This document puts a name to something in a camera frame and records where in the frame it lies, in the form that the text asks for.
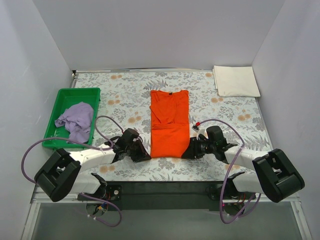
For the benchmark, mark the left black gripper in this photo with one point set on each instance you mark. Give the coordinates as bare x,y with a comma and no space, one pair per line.
136,151

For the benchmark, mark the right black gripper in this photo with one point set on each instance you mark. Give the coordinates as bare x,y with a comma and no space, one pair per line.
195,147

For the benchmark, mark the orange t shirt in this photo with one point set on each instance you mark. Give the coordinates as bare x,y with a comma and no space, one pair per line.
170,128

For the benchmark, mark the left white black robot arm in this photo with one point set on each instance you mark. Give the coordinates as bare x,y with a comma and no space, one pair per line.
66,172

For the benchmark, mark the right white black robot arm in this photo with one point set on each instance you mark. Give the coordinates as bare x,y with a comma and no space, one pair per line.
273,174

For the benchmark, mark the floral patterned table mat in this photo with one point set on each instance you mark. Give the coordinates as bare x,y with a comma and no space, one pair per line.
125,103

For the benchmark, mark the purple t shirt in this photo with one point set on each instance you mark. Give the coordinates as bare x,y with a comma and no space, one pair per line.
77,120

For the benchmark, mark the folded white t shirt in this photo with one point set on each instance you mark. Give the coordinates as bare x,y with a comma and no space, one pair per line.
235,81

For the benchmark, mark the green plastic bin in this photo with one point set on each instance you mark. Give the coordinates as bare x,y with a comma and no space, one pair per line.
58,137

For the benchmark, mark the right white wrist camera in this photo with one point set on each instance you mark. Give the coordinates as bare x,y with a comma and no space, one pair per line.
199,131

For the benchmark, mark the aluminium frame rail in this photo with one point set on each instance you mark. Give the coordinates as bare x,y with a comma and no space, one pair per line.
39,197

